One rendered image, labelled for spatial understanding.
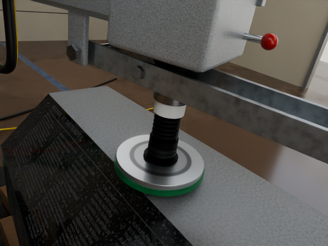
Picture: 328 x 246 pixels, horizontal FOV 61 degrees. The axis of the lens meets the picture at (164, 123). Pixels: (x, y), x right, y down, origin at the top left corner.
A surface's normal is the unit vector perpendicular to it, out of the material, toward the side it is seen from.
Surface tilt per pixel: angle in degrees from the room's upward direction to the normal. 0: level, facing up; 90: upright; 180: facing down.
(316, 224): 0
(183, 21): 90
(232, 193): 0
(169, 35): 90
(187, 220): 0
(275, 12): 90
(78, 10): 90
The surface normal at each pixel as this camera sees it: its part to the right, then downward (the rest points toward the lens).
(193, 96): -0.52, 0.31
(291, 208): 0.15, -0.88
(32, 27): 0.68, 0.42
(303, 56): -0.72, 0.21
